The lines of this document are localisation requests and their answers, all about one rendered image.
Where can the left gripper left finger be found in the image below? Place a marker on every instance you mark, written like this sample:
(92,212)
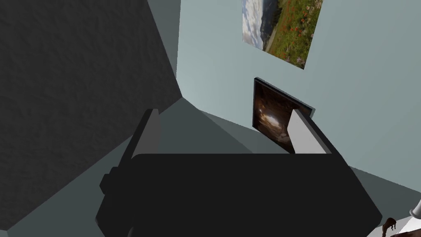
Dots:
(147,138)

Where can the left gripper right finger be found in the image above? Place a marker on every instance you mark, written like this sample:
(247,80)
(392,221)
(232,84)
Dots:
(304,137)

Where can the dark framed brown picture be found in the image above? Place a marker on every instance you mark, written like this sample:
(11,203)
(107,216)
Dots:
(270,112)

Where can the flower meadow landscape picture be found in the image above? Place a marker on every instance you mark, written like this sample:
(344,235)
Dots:
(283,29)

